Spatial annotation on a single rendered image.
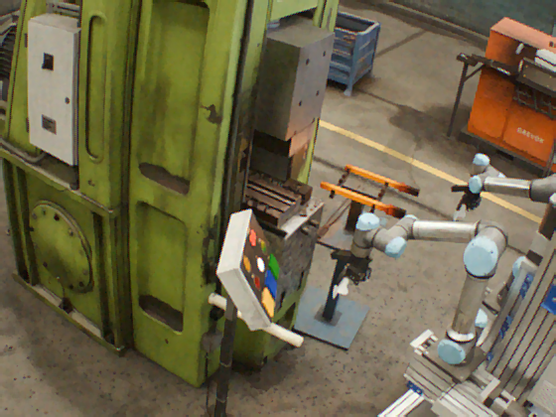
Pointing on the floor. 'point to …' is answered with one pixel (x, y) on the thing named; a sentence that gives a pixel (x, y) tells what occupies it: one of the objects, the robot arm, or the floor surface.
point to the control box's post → (226, 354)
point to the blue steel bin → (352, 49)
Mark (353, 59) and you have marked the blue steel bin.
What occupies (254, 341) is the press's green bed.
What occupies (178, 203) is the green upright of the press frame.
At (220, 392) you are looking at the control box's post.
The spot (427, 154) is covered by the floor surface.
